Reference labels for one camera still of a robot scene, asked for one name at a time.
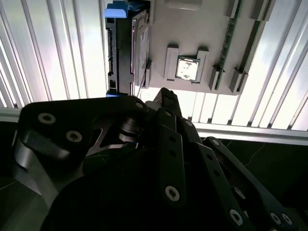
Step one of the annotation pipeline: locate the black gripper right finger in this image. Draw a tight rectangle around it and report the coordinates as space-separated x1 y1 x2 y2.
169 90 298 231

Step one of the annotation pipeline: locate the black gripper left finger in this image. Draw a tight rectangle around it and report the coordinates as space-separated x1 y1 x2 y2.
13 88 186 205

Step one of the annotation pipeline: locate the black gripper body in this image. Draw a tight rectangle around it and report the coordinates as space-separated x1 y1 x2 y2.
44 115 246 231

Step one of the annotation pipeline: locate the hard disk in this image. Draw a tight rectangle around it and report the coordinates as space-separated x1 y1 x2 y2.
104 0 152 98

